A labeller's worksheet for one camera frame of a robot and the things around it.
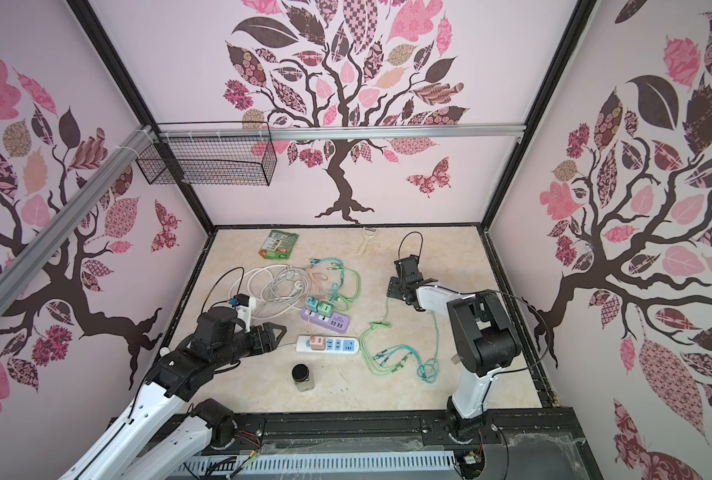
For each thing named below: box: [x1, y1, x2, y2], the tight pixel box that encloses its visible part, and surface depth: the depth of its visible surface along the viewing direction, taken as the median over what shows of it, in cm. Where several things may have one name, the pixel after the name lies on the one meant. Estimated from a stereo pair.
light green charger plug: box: [317, 303, 333, 318], surface depth 91 cm
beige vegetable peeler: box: [358, 227, 378, 256], surface depth 120 cm
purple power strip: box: [301, 308, 350, 334], surface depth 94 cm
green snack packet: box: [258, 230, 299, 259], surface depth 116 cm
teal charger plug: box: [306, 295, 319, 313], surface depth 92 cm
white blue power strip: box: [296, 336, 360, 354], surface depth 87 cm
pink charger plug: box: [310, 336, 326, 351], surface depth 85 cm
